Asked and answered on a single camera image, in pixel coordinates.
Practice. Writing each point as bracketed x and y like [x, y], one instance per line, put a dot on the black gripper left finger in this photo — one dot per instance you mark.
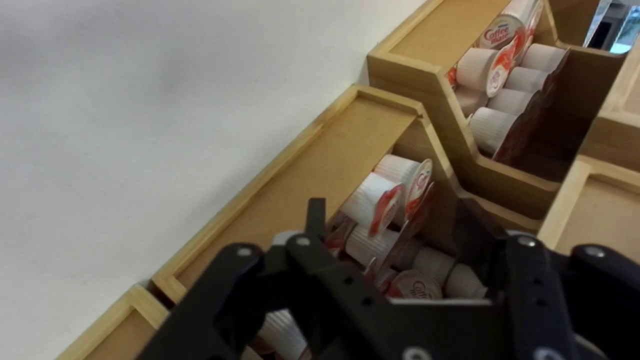
[333, 292]

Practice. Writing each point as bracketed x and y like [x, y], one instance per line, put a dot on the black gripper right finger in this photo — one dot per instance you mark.
[532, 292]

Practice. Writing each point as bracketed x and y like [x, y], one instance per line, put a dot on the large wooden organizer bin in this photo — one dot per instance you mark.
[600, 206]
[320, 160]

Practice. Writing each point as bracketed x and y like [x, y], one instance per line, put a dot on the flat wooden tray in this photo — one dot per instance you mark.
[112, 332]

